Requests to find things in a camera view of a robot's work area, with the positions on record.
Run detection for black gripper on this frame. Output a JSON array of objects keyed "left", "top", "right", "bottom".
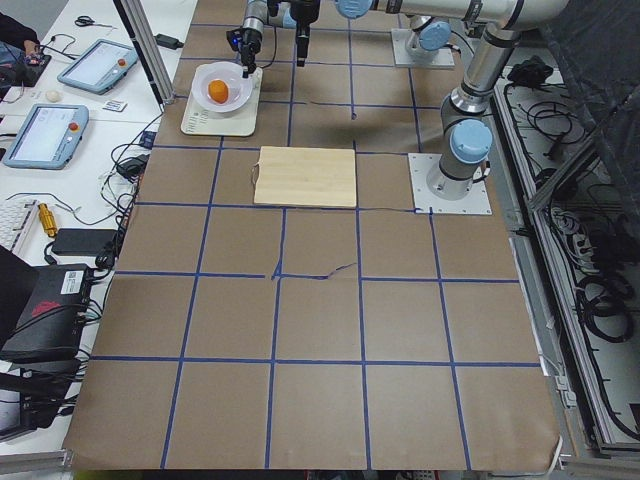
[
  {"left": 289, "top": 0, "right": 320, "bottom": 67},
  {"left": 238, "top": 27, "right": 262, "bottom": 79}
]

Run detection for orange fruit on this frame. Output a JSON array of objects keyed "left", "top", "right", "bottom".
[{"left": 207, "top": 79, "right": 229, "bottom": 104}]

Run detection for bamboo cutting board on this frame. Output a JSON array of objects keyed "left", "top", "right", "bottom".
[{"left": 254, "top": 146, "right": 357, "bottom": 208}]

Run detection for far blue teach pendant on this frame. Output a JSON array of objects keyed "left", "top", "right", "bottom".
[{"left": 57, "top": 39, "right": 138, "bottom": 95}]

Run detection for white round plate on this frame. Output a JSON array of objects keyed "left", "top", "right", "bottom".
[{"left": 191, "top": 61, "right": 253, "bottom": 113}]

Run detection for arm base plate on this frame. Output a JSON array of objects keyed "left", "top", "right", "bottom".
[
  {"left": 391, "top": 27, "right": 455, "bottom": 70},
  {"left": 408, "top": 153, "right": 492, "bottom": 215}
]

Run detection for brown paper table cover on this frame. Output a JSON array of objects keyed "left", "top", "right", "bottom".
[{"left": 65, "top": 1, "right": 560, "bottom": 473}]

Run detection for black electronics box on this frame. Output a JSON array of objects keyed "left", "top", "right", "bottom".
[{"left": 1, "top": 263, "right": 93, "bottom": 364}]

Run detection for small white ball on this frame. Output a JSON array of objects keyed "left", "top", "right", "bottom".
[{"left": 45, "top": 90, "right": 61, "bottom": 102}]

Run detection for cream bear tray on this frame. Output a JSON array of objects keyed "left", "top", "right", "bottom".
[{"left": 181, "top": 68, "right": 263, "bottom": 137}]

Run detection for blue teach pendant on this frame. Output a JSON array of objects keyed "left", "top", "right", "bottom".
[
  {"left": 2, "top": 104, "right": 89, "bottom": 170},
  {"left": 57, "top": 39, "right": 138, "bottom": 95}
]

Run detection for black flat power brick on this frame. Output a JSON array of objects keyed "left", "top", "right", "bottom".
[{"left": 51, "top": 228, "right": 116, "bottom": 256}]

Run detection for gold metal cylinder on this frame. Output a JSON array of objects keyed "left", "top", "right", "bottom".
[{"left": 38, "top": 203, "right": 58, "bottom": 238}]

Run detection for small printed card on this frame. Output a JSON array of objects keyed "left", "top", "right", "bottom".
[{"left": 103, "top": 100, "right": 127, "bottom": 113}]

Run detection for white keyboard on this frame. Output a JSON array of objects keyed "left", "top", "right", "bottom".
[{"left": 1, "top": 199, "right": 38, "bottom": 255}]

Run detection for aluminium frame post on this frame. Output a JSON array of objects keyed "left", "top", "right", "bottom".
[{"left": 113, "top": 0, "right": 175, "bottom": 106}]

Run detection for seated person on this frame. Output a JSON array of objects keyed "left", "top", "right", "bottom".
[{"left": 1, "top": 13, "right": 40, "bottom": 98}]

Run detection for black cable bundle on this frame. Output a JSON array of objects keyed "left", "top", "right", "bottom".
[{"left": 574, "top": 272, "right": 636, "bottom": 344}]

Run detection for black scissors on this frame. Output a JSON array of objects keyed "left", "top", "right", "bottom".
[{"left": 74, "top": 15, "right": 116, "bottom": 29}]

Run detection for black power adapter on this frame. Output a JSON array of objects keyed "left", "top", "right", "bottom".
[{"left": 154, "top": 33, "right": 184, "bottom": 50}]

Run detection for near blue teach pendant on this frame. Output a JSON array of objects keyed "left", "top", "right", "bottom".
[{"left": 2, "top": 104, "right": 89, "bottom": 170}]

